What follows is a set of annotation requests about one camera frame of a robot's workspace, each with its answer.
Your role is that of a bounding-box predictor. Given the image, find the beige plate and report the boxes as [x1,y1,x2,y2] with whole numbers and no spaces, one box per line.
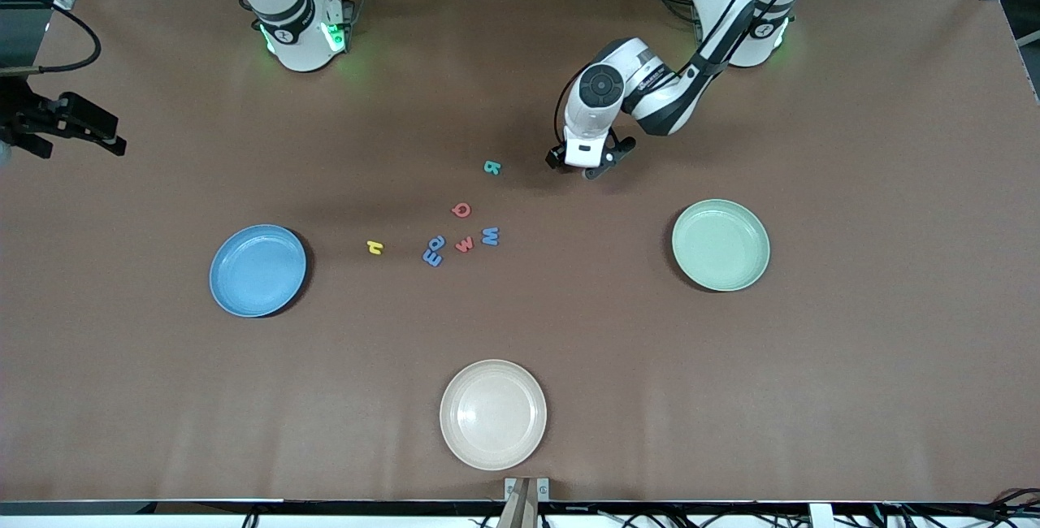
[439,358,548,472]

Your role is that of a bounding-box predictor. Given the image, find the green plate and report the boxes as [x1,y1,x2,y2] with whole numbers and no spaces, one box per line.
[671,198,771,293]

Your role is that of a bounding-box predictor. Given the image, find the blue plate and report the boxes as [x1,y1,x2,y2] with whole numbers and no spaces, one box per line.
[209,223,309,318]

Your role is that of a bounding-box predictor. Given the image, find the brown wooden post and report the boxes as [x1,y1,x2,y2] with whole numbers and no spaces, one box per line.
[496,479,540,528]

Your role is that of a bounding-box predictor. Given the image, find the metal table edge bracket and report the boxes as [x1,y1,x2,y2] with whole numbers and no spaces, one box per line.
[504,477,551,504]

